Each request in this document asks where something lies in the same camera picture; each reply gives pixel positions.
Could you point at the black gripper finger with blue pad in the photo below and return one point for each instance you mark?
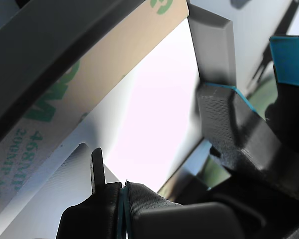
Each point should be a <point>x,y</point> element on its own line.
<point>149,211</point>

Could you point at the white bezel display panel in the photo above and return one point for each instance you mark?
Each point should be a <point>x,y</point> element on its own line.
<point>152,112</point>

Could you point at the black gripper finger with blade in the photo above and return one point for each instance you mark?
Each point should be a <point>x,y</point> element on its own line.
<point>89,219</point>

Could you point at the grey printed holder fixture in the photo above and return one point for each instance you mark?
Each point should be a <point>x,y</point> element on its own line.
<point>40,49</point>

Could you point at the black blue-padded clamp gripper jaw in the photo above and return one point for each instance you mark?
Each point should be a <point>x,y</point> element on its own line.
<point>289,59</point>
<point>219,117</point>

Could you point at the tan printed adhesive liner film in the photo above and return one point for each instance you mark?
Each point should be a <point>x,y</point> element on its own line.
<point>102,62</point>

